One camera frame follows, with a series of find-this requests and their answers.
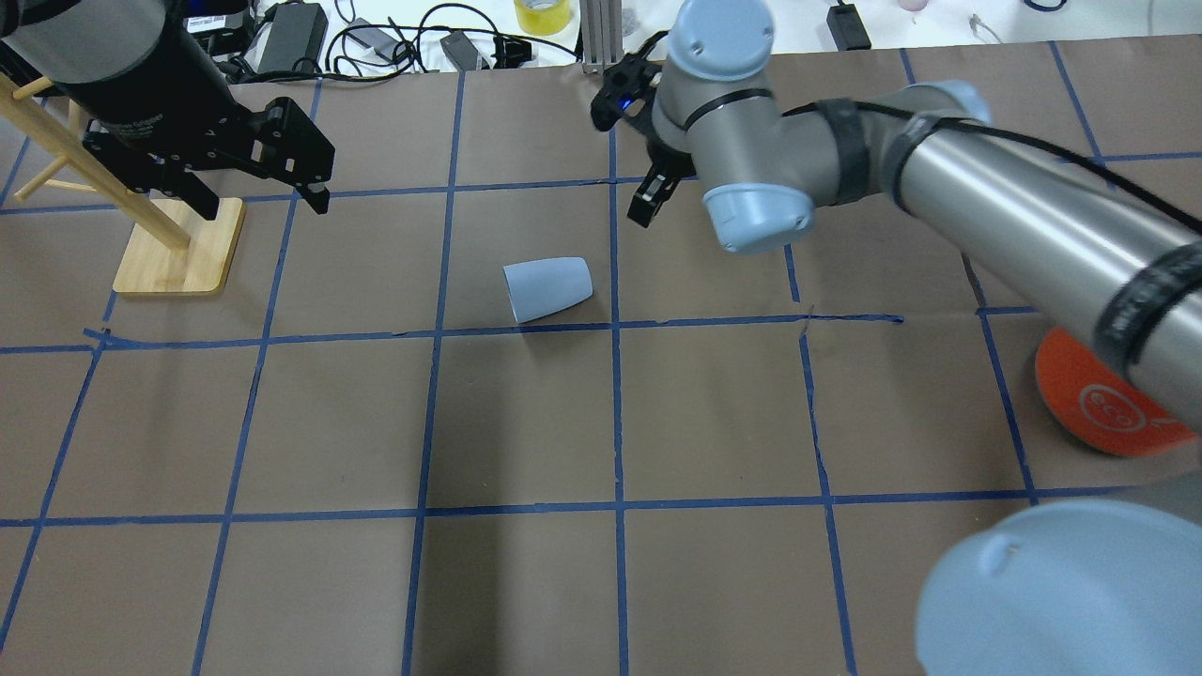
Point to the light blue cup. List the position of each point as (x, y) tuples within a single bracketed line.
[(540, 288)]

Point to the orange can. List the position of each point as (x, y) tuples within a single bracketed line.
[(1099, 408)]

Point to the aluminium frame post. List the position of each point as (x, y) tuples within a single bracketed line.
[(601, 34)]

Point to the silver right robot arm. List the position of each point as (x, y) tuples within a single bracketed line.
[(1082, 586)]

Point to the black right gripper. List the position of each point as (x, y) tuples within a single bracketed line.
[(669, 160)]

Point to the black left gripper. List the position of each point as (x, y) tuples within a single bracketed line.
[(141, 92)]

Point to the yellow tape roll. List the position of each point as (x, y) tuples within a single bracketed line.
[(543, 17)]

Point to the black power adapter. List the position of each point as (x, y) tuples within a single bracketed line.
[(847, 28)]

